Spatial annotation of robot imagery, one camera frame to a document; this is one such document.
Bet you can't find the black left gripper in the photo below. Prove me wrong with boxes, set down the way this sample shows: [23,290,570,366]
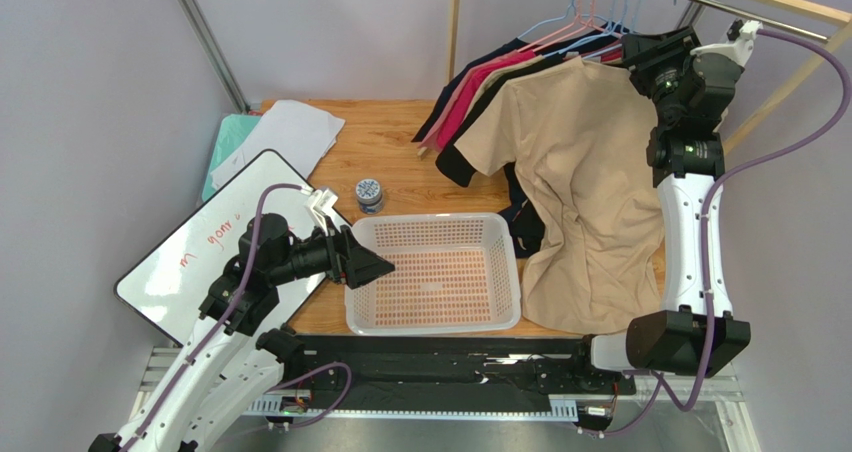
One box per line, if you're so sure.
[269,215,395,288]

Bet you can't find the white plastic perforated basket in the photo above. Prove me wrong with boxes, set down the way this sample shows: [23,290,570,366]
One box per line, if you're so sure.
[344,213,521,336]

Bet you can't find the beige t shirt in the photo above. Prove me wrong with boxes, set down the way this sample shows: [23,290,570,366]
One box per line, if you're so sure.
[453,56,667,336]

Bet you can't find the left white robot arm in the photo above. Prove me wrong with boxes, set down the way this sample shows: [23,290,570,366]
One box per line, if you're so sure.
[89,213,395,451]

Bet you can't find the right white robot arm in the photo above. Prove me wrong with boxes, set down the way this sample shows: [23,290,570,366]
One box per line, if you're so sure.
[585,19,763,378]

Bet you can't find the salmon pink t shirt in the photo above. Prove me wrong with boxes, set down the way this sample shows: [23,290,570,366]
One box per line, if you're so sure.
[417,54,504,159]

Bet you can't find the navy t shirt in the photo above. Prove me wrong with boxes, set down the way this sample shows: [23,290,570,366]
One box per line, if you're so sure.
[411,38,527,143]

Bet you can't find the tan t shirt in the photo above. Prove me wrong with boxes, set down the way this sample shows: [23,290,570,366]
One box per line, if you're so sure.
[458,52,560,126]

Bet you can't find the magenta t shirt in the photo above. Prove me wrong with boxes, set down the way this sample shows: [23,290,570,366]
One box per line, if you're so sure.
[435,50,536,151]

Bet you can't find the black daisy print t shirt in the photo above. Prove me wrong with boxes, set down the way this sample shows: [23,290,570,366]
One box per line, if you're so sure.
[435,55,564,258]

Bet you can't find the blue white round tin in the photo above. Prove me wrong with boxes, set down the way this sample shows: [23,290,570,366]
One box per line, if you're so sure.
[355,178,384,215]

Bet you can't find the white paper sheets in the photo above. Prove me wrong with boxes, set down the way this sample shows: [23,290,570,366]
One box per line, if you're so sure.
[211,100,345,190]

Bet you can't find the teal folder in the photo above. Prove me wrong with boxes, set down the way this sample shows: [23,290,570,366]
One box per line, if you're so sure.
[200,114,261,203]

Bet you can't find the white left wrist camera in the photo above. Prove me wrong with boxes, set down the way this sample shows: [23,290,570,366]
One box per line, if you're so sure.
[305,187,338,236]

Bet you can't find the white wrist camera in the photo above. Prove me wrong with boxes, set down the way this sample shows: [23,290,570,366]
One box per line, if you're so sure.
[305,187,338,236]
[690,19,763,67]

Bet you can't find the blue wire hanger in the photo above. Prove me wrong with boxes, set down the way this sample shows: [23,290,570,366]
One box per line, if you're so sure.
[530,0,643,59]

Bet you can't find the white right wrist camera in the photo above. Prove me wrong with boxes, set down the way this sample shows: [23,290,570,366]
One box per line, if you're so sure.
[690,19,763,67]

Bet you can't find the pink wire hanger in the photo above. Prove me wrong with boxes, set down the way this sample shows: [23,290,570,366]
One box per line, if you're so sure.
[517,0,621,53]

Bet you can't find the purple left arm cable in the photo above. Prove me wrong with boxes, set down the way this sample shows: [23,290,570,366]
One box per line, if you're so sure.
[116,182,353,452]

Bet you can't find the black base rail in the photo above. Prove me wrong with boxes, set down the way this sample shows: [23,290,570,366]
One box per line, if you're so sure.
[284,334,637,413]

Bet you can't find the metal hanging rail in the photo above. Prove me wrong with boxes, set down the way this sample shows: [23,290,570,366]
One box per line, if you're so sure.
[687,0,851,44]

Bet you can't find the wooden clothes rack frame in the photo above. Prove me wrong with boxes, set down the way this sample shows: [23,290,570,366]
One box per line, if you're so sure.
[417,0,852,160]

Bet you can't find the white board black frame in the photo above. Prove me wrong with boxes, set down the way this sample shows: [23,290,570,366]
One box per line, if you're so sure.
[114,150,309,344]

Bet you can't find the metal corner post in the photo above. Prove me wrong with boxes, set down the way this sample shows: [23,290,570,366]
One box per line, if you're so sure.
[177,0,252,113]

